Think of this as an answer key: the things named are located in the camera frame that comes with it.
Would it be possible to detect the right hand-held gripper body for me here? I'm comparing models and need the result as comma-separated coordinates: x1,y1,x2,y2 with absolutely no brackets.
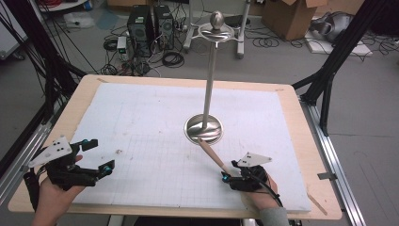
231,152,273,193

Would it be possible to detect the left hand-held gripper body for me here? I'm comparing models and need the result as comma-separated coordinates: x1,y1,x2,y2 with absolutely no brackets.
27,135,102,192

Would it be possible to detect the wooden stick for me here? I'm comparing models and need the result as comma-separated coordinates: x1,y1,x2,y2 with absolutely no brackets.
197,138,233,176

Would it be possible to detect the person's right hand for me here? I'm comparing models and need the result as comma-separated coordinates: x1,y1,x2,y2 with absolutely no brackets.
243,173,280,211

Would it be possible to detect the person's left hand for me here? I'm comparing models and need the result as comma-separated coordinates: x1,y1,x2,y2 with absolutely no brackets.
34,154,87,218

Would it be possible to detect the silver metal stand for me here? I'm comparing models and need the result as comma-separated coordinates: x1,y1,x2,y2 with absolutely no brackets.
183,10,236,146

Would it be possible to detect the white grid mat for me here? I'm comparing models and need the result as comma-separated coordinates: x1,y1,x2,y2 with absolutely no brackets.
71,82,312,212

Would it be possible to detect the thin wooden strip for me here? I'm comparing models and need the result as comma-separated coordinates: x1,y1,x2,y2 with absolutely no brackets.
306,192,329,217

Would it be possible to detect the small white device box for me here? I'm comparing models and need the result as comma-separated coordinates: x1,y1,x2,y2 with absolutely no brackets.
116,35,128,55

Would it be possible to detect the clear plastic bag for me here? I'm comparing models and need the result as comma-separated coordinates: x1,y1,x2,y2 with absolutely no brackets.
63,11,96,30

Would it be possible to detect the black computer tower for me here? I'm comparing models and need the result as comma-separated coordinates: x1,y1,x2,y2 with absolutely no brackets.
126,4,155,58
152,4,175,52

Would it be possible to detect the white round platform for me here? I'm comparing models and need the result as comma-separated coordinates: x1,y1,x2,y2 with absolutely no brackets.
37,0,89,13

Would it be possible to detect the open cardboard box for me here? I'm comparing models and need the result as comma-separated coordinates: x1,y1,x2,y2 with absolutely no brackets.
106,0,152,8

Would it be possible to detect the large cardboard box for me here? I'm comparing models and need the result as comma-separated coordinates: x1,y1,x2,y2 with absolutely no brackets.
261,0,334,41

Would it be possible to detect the grey bag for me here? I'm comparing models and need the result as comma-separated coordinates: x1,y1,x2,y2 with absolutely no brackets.
310,10,356,42

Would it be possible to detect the white flat board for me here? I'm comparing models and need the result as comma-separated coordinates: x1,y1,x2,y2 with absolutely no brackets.
305,30,375,58

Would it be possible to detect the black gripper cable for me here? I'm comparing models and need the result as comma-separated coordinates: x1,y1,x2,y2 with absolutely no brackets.
249,173,284,209

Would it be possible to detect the black strap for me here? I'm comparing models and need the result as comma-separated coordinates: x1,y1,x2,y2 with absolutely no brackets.
23,169,40,212

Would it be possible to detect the silver aluminium rail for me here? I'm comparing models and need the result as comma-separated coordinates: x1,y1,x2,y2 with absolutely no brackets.
0,121,54,205
298,99,367,226

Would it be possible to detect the small metal bracket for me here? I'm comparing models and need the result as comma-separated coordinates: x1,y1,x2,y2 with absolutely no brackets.
316,171,339,182

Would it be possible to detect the black aluminium frame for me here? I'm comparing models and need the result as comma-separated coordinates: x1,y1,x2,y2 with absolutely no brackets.
291,0,391,137
0,0,88,177

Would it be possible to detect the coiled black cable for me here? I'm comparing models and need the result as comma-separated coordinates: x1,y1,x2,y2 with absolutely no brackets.
161,51,185,69

